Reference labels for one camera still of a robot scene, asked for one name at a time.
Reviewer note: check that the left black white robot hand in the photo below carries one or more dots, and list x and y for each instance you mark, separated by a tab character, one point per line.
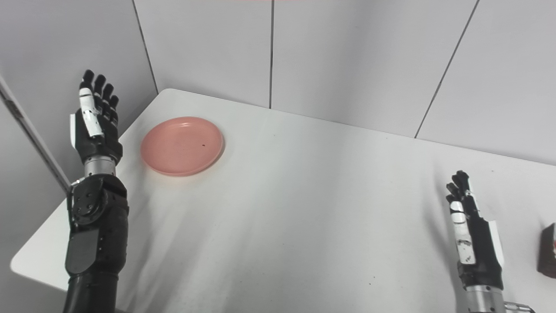
97	139

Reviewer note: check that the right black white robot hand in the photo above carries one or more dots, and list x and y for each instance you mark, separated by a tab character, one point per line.
482	256

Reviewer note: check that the chocolate cake slice with fruit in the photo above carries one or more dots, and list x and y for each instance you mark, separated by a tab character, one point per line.
548	252

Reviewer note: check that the pink round plate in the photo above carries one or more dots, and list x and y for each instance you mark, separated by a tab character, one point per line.
180	145

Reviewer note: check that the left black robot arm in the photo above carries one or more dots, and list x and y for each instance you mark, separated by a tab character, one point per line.
95	243

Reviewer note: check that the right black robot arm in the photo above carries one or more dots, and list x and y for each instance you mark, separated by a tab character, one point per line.
484	300

